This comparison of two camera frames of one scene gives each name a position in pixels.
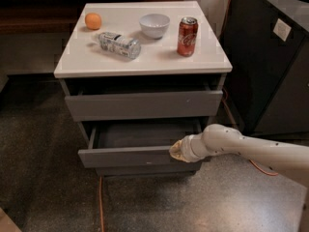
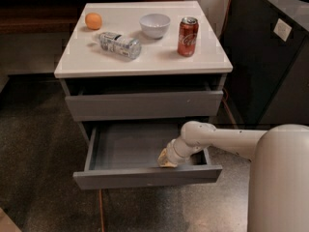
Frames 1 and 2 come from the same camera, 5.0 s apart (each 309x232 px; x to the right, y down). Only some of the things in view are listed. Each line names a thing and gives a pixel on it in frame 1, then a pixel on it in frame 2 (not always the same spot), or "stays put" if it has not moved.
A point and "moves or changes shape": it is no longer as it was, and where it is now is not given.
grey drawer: x=135 y=143 moves or changes shape
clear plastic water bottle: x=120 y=43 stays put
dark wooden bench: x=57 y=14 stays put
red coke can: x=187 y=37 stays put
